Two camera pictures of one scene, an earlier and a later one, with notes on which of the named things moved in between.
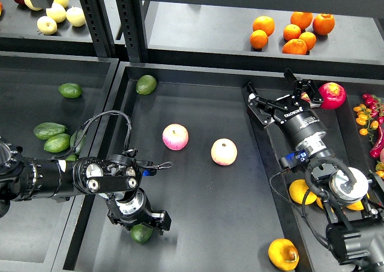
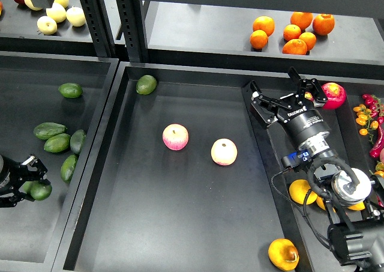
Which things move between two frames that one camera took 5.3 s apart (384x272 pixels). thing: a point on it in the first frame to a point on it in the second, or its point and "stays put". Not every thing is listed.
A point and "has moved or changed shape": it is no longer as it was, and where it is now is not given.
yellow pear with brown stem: [283, 254] stays put
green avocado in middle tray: [146, 84] stays put
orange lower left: [258, 39] stays put
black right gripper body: [305, 130] stays put
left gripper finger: [160, 220] to [36, 170]
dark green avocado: [141, 233] has moved or changed shape
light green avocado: [57, 143] stays put
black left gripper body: [129, 208] to [12, 176]
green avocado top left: [70, 90] stays put
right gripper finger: [264, 110] stays put
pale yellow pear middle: [57, 12] stays put
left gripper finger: [126, 223] to [11, 201]
